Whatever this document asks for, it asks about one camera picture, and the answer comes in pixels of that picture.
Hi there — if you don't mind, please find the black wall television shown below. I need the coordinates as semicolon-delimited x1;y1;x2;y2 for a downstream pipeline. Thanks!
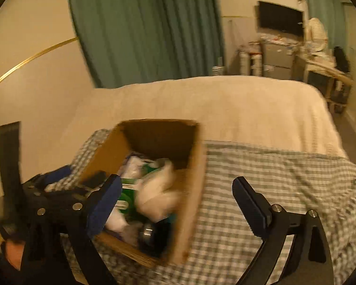
257;1;304;37

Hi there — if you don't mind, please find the green and white box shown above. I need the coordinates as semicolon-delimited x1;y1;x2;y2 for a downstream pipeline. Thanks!
115;156;162;218

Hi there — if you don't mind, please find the small grey fridge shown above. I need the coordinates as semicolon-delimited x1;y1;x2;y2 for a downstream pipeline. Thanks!
261;42;295;80

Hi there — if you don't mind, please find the round white mirror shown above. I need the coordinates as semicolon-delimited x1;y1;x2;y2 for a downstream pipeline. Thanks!
305;17;328;52

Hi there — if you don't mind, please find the cream bed blanket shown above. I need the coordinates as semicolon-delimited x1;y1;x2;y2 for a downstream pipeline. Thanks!
61;76;346;157

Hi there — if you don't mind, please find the white dressing table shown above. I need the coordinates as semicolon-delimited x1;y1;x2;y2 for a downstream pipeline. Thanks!
295;55;340;84

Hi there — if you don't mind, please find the grey white checkered cloth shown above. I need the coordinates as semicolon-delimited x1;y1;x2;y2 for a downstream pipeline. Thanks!
45;120;356;284

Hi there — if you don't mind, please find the black bag on chair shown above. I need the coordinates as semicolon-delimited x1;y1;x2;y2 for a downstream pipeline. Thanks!
333;46;350;73

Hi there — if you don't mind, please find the green curtain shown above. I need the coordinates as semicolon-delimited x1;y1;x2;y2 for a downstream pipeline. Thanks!
68;0;224;88

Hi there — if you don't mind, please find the white plush toy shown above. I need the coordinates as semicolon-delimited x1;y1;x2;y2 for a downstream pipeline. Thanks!
135;158;181;223

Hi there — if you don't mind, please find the person's left hand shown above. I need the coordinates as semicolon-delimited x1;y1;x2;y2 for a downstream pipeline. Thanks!
5;239;25;271

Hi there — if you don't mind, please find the brown cardboard box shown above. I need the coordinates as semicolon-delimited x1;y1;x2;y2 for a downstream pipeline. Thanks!
80;119;206;268

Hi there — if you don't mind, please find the wooden chair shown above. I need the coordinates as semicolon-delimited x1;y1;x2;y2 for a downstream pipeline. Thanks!
325;76;352;114

